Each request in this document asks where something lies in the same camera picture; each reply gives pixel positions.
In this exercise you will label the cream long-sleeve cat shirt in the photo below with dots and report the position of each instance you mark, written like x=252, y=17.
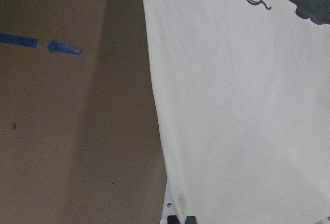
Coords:
x=241, y=89

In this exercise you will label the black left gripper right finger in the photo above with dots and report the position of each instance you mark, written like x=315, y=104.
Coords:
x=190, y=220

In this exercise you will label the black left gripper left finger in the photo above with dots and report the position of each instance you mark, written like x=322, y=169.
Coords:
x=172, y=219

